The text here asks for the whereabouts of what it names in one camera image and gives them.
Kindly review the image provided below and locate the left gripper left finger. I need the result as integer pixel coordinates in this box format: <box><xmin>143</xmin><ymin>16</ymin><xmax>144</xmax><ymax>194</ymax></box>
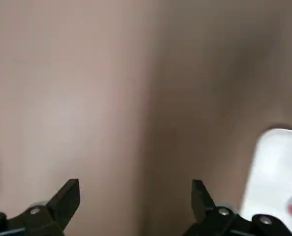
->
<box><xmin>0</xmin><ymin>178</ymin><xmax>81</xmax><ymax>236</ymax></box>

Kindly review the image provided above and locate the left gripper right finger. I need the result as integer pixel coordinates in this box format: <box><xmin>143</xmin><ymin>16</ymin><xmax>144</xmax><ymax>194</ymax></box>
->
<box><xmin>185</xmin><ymin>179</ymin><xmax>292</xmax><ymax>236</ymax></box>

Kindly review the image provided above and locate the white rectangular tray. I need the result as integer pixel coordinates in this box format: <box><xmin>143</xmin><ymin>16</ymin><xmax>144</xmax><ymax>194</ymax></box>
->
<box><xmin>241</xmin><ymin>127</ymin><xmax>292</xmax><ymax>236</ymax></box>

